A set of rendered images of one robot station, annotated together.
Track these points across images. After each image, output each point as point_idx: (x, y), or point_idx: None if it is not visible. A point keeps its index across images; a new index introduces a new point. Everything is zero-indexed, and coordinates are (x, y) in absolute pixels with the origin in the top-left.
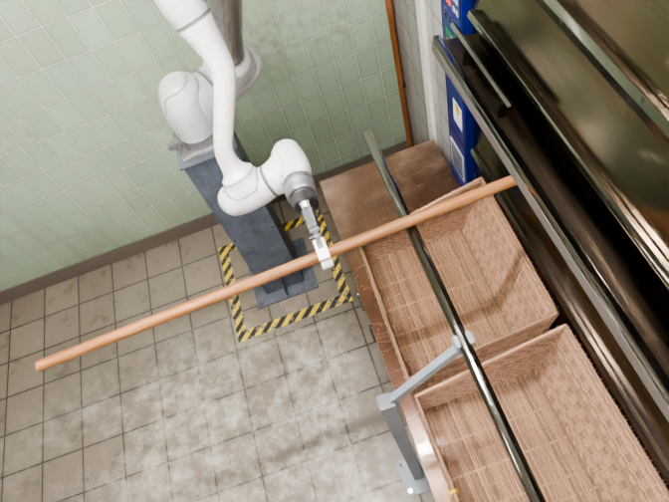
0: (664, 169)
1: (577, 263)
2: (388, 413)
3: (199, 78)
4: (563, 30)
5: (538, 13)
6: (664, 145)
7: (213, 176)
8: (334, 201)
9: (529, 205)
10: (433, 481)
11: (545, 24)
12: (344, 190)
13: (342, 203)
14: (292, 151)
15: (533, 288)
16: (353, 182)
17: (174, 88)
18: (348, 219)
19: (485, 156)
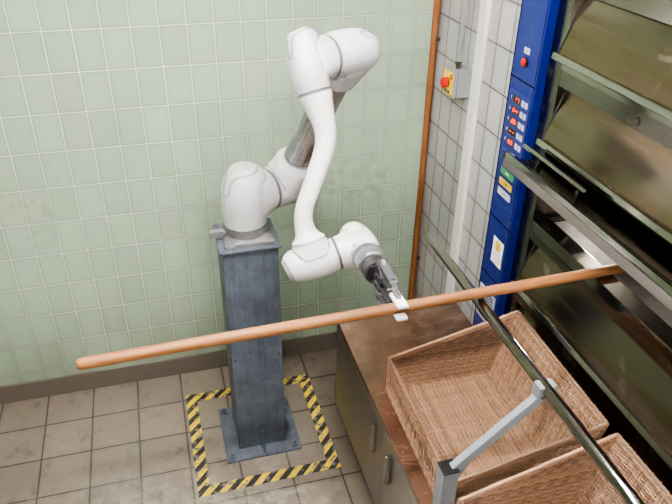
0: None
1: (666, 289)
2: (448, 485)
3: (265, 172)
4: (637, 129)
5: (607, 129)
6: None
7: (246, 273)
8: (352, 334)
9: (576, 319)
10: None
11: (614, 135)
12: (363, 326)
13: (361, 337)
14: (364, 228)
15: (577, 406)
16: (372, 321)
17: (245, 171)
18: (368, 351)
19: None
